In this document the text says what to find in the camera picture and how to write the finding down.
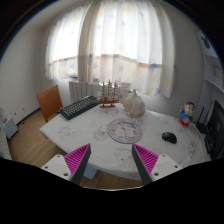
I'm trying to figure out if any brown wooden chair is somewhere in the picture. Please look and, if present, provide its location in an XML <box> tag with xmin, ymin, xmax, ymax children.
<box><xmin>37</xmin><ymin>85</ymin><xmax>63</xmax><ymax>121</ymax></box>

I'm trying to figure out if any large white conch shell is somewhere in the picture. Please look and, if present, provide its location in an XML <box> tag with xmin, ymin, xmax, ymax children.
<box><xmin>123</xmin><ymin>90</ymin><xmax>145</xmax><ymax>118</ymax></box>

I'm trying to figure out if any black monitor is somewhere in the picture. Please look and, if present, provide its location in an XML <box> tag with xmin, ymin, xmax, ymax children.
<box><xmin>204</xmin><ymin>101</ymin><xmax>224</xmax><ymax>160</ymax></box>

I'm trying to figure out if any white patterned curtain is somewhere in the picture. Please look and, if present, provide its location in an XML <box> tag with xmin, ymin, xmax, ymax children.
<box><xmin>45</xmin><ymin>0</ymin><xmax>175</xmax><ymax>97</ymax></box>

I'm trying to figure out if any round purple patterned mouse pad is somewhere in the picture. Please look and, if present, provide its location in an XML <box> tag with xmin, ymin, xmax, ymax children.
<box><xmin>107</xmin><ymin>118</ymin><xmax>143</xmax><ymax>144</ymax></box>

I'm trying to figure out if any white printed tablecloth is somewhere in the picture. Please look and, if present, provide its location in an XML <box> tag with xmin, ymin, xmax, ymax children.
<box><xmin>41</xmin><ymin>104</ymin><xmax>210</xmax><ymax>180</ymax></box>

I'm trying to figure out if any black computer mouse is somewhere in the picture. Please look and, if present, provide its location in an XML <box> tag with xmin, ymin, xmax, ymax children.
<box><xmin>162</xmin><ymin>132</ymin><xmax>177</xmax><ymax>144</ymax></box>

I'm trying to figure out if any cartoon boy figurine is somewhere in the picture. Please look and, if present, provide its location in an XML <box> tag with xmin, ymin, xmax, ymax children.
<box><xmin>179</xmin><ymin>102</ymin><xmax>195</xmax><ymax>126</ymax></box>

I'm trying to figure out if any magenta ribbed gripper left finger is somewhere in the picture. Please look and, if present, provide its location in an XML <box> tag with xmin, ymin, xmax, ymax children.
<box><xmin>42</xmin><ymin>144</ymin><xmax>91</xmax><ymax>185</ymax></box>

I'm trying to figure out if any white radiator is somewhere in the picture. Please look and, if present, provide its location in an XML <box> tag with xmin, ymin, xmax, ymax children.
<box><xmin>69</xmin><ymin>81</ymin><xmax>129</xmax><ymax>103</ymax></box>

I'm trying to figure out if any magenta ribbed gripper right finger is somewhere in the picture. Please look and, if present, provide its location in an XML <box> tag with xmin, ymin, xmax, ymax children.
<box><xmin>132</xmin><ymin>144</ymin><xmax>182</xmax><ymax>185</ymax></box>

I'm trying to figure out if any wooden model sailing ship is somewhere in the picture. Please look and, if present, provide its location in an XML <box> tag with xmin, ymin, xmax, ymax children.
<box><xmin>97</xmin><ymin>81</ymin><xmax>121</xmax><ymax>108</ymax></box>

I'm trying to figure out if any dark mechanical keyboard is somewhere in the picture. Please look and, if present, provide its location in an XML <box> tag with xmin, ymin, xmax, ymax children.
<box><xmin>60</xmin><ymin>96</ymin><xmax>98</xmax><ymax>120</ymax></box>

